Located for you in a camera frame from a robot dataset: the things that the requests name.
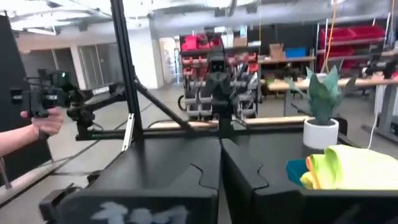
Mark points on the grey storage shelf rack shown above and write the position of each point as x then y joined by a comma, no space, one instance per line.
199,93

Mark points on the person's hand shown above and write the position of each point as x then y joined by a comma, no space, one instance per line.
46,123

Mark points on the brown cardboard box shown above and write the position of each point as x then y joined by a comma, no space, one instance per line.
276,51

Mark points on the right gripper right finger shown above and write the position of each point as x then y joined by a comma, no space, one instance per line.
245,177

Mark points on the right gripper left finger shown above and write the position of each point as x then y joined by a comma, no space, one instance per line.
203,174

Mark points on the blue plastic bin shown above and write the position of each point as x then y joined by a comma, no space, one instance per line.
295,171

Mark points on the wooden desk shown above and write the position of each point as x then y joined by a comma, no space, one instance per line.
357,82

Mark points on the yellow microfiber towel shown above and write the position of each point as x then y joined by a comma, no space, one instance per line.
306,182

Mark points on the black partition panel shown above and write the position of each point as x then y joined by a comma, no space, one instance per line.
9,77

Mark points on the black vertical frame post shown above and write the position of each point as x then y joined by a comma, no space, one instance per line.
126,71

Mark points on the person's forearm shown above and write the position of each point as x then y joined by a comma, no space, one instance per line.
15,140

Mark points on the orange microfiber towel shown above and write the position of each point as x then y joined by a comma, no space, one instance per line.
312,174

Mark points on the potted artificial green plant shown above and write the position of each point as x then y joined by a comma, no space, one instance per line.
320,133

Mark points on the light wooden side panel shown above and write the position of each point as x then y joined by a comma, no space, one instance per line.
267,121

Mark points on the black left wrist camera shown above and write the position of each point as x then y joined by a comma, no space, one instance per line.
218,66

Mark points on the blue storage box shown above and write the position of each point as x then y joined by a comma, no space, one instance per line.
296,53

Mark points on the white frame bracket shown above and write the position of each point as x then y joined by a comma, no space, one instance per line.
128,132

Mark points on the grey stand base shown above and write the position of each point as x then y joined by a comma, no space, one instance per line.
385,115

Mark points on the red-bin shelf rack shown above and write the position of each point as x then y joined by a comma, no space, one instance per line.
351,43

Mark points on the green microfiber towel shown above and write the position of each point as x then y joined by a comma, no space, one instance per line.
360,168

